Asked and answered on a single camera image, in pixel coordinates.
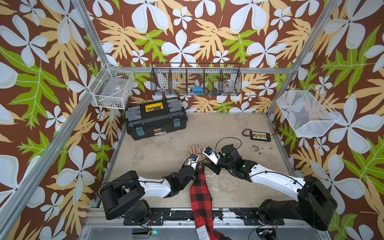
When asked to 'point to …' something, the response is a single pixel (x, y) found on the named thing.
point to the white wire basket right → (308, 115)
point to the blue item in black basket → (198, 90)
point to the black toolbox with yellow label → (155, 117)
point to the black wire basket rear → (196, 79)
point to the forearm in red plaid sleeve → (201, 205)
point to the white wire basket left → (111, 87)
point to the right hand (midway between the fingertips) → (204, 160)
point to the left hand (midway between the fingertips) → (198, 162)
